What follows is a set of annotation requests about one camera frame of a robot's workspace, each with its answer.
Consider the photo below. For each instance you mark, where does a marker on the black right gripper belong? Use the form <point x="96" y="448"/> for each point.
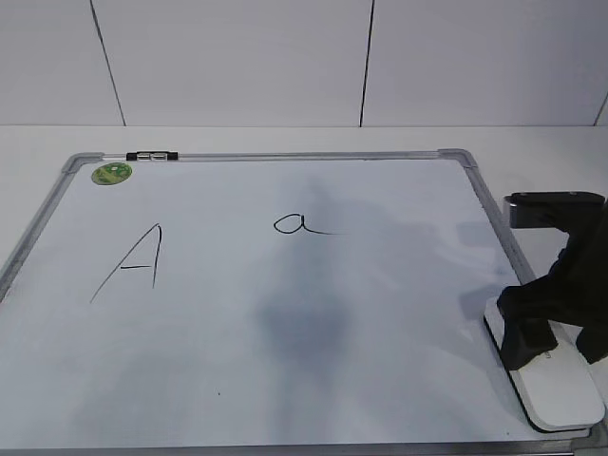
<point x="574" y="291"/>

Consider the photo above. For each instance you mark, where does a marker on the white whiteboard eraser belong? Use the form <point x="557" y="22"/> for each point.
<point x="557" y="390"/>

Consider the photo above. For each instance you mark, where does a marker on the round green sticker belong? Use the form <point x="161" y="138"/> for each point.
<point x="111" y="173"/>

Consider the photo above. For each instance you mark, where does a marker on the white whiteboard grey frame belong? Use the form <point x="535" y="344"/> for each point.
<point x="324" y="302"/>

